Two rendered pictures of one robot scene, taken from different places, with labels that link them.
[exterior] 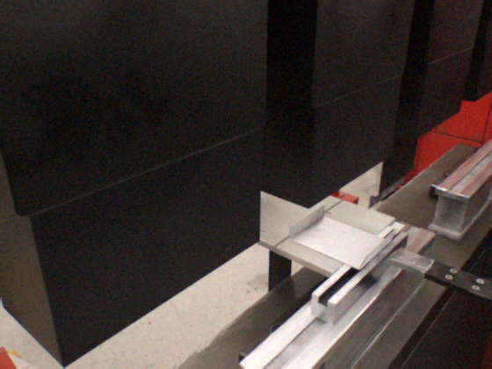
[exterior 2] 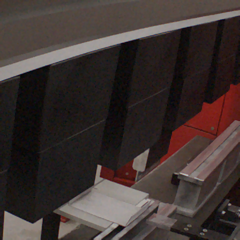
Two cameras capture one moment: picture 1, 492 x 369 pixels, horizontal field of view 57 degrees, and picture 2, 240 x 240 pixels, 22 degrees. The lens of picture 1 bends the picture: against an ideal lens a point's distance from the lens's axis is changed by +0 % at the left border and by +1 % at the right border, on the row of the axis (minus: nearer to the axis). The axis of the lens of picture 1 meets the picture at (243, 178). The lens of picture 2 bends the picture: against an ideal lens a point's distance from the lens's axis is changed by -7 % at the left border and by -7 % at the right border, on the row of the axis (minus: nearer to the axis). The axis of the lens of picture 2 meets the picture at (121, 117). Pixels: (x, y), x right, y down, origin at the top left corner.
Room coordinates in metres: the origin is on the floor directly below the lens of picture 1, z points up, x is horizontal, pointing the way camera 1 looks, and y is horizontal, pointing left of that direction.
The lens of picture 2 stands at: (-0.39, 0.21, 1.48)
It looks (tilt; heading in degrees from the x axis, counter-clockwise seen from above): 18 degrees down; 340
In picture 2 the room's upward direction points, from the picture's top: 11 degrees clockwise
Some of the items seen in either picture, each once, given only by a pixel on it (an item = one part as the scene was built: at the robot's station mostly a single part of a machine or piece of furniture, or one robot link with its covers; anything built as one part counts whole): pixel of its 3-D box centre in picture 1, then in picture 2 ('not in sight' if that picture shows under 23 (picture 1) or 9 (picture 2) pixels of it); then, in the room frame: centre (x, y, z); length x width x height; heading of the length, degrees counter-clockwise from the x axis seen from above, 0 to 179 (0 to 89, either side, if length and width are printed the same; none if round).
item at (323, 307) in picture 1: (364, 269); (127, 227); (0.49, -0.16, 0.98); 0.20 x 0.03 x 0.03; 139
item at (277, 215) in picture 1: (288, 214); (60, 187); (0.61, -0.07, 1.00); 0.26 x 0.18 x 0.01; 49
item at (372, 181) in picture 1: (391, 160); (154, 145); (0.52, -0.18, 1.13); 0.10 x 0.02 x 0.10; 139
